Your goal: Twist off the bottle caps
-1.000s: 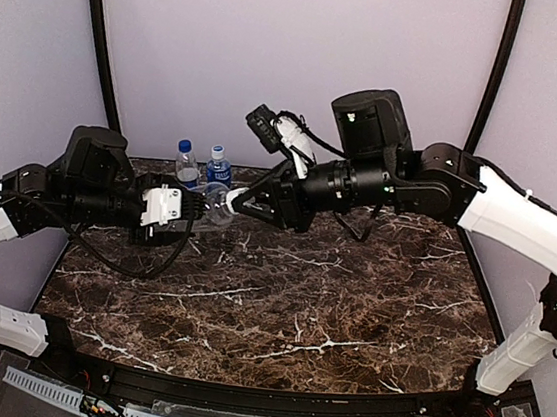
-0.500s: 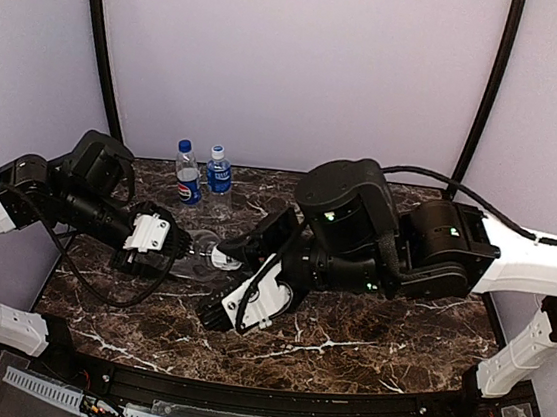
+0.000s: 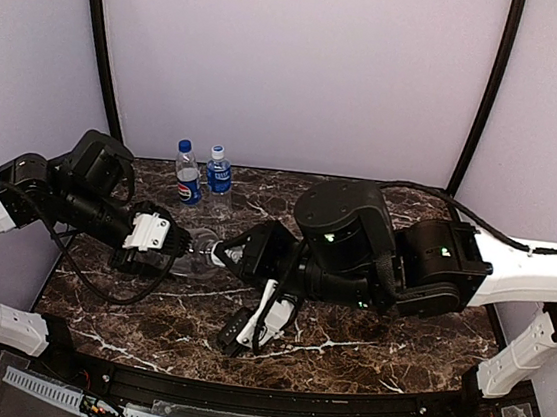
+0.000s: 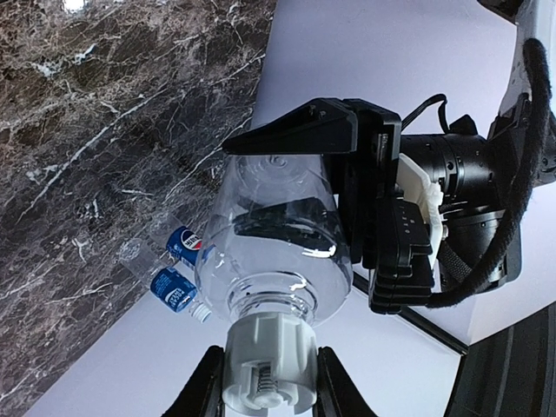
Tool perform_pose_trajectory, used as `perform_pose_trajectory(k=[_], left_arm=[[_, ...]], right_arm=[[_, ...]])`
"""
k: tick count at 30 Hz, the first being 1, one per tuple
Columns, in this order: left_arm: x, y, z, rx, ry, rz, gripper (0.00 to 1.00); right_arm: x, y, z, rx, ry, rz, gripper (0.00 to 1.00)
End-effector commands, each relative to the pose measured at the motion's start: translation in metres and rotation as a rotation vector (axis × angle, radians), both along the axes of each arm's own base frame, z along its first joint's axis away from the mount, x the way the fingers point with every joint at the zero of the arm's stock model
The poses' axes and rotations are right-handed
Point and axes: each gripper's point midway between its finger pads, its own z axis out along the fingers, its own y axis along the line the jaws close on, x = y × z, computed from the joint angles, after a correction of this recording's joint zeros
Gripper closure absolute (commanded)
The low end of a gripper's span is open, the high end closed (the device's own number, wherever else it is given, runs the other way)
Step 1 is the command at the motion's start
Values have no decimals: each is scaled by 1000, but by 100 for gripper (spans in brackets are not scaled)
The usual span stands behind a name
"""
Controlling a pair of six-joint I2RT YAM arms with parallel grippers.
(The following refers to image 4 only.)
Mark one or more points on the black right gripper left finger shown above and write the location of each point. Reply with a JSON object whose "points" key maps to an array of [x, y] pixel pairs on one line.
{"points": [[201, 396]]}

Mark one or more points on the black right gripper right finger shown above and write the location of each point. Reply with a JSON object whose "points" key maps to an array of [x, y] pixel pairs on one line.
{"points": [[337, 395]]}

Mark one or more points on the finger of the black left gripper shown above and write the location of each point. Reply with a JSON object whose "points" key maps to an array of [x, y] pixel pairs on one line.
{"points": [[306, 223], [320, 127]]}

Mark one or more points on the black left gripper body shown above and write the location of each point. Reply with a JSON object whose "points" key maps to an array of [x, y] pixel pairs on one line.
{"points": [[385, 233]]}

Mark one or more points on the clear bottle white cap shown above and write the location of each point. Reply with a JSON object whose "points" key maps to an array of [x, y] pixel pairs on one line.
{"points": [[239, 275]]}

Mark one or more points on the pepsi bottle blue cap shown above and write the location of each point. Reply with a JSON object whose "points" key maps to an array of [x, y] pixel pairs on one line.
{"points": [[182, 244]]}

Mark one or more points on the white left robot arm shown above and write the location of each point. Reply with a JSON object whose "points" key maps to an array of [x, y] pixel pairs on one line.
{"points": [[487, 181]]}

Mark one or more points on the blue label water bottle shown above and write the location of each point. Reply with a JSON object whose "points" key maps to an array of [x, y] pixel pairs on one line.
{"points": [[178, 294]]}

